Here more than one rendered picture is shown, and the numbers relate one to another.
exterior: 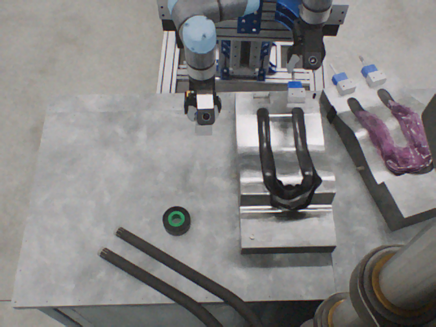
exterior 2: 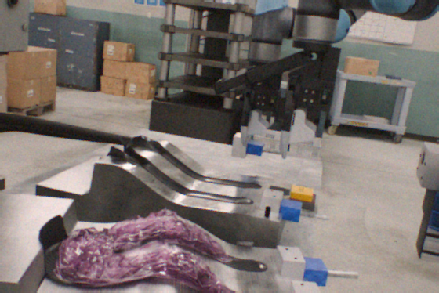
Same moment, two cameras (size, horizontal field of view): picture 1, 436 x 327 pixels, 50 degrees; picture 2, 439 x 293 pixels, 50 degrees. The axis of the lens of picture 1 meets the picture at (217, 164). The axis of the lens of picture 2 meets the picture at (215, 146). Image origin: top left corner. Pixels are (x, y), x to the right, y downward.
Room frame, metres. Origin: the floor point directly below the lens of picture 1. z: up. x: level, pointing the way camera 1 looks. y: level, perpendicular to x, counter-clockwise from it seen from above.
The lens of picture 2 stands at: (0.97, -1.12, 1.21)
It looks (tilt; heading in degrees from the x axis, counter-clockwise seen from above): 14 degrees down; 104
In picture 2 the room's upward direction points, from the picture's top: 7 degrees clockwise
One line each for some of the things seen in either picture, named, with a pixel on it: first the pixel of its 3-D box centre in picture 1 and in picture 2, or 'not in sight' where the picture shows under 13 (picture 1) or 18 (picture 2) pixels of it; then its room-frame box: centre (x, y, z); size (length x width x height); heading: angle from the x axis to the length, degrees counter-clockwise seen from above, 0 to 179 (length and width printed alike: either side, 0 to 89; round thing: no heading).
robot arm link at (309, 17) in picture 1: (313, 9); (314, 30); (0.91, -0.24, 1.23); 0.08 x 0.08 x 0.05
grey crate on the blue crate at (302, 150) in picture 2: not in sight; (287, 145); (0.60, 3.10, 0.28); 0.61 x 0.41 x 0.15; 1
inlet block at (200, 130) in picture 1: (203, 112); (259, 148); (0.80, 0.04, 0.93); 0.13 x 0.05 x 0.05; 2
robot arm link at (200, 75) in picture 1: (200, 65); (265, 53); (0.78, 0.04, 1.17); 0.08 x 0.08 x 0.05
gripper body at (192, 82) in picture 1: (202, 82); (263, 86); (0.78, 0.04, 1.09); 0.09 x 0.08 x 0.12; 1
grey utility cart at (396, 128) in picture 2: not in sight; (365, 103); (1.35, 5.82, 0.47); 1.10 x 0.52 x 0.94; 9
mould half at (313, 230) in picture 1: (281, 164); (172, 186); (0.66, -0.19, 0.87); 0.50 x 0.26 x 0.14; 1
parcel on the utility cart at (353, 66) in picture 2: not in sight; (360, 68); (1.18, 5.83, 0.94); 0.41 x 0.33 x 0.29; 8
